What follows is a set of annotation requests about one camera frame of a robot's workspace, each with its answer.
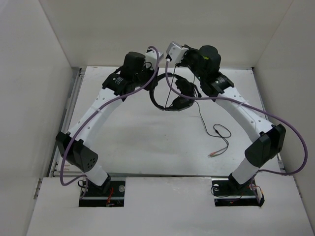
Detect black headphones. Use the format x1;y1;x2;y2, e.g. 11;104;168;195
149;72;201;111

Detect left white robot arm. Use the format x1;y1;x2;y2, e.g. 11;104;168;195
56;46;163;195

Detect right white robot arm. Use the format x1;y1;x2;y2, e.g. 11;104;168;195
168;44;286;194

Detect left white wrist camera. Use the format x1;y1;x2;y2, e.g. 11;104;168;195
145;50;164;70

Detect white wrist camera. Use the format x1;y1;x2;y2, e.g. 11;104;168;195
166;41;189;64
145;50;164;70

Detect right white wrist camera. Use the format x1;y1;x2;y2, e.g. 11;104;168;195
166;41;189;64

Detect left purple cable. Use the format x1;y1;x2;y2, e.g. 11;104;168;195
60;46;159;186

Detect purple cable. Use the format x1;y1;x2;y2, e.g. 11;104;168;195
165;60;308;175
60;46;159;186

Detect left aluminium rail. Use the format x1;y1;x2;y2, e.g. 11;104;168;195
33;67;86;200

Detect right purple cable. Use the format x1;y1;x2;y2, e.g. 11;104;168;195
165;60;308;175

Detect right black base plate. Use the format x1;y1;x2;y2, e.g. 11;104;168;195
210;178;265;207

